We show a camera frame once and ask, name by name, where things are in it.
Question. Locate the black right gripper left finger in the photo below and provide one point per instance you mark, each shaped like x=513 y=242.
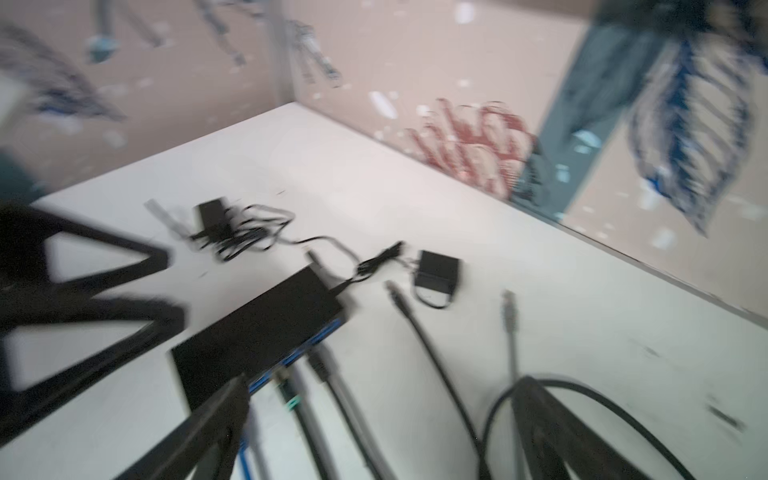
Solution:
x=205 y=445

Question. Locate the black network switch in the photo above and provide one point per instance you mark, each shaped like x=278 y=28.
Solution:
x=274 y=329

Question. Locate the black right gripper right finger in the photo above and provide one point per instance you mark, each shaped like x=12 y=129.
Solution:
x=557 y=444

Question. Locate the small black plug adapter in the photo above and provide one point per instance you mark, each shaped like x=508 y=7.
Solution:
x=435 y=277

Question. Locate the black power adapter with cable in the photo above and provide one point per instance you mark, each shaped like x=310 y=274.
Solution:
x=230 y=231

